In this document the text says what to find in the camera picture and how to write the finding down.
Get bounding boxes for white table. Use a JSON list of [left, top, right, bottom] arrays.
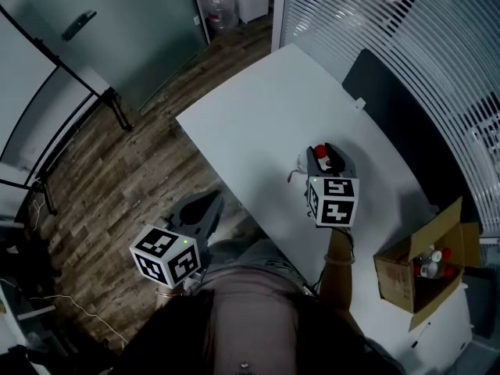
[[174, 43, 476, 363]]

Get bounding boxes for black cable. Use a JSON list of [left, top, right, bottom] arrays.
[[312, 227, 355, 298]]

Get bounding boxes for pale wrist bangle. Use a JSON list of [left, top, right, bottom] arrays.
[[323, 254, 356, 266]]

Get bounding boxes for person's left forearm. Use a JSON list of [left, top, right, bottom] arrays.
[[155, 285, 184, 308]]

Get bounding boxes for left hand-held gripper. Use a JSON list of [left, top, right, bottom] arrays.
[[129, 190, 226, 288]]

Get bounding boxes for person's legs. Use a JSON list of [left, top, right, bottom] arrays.
[[205, 238, 313, 288]]

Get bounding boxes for brown cardboard box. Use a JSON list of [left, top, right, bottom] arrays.
[[373, 196, 481, 332]]

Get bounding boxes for whiteboard on black stand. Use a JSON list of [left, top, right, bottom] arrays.
[[0, 4, 136, 216]]

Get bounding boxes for long dark desk divider panel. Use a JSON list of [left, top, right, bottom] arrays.
[[341, 48, 481, 226]]

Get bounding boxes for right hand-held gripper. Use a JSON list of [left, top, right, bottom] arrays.
[[304, 142, 359, 228]]

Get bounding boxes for dark door handle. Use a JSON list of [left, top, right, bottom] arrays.
[[61, 9, 98, 41]]

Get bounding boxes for person's right forearm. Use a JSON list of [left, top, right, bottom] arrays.
[[318, 227, 356, 316]]

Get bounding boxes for clear plastic bottle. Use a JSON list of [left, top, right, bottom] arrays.
[[420, 248, 442, 279]]

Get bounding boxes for person's torso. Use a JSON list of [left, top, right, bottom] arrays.
[[116, 271, 391, 375]]

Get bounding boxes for large clear water jug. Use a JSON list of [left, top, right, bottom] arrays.
[[202, 0, 240, 34]]

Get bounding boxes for white floor cable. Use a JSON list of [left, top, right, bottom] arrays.
[[23, 293, 130, 347]]

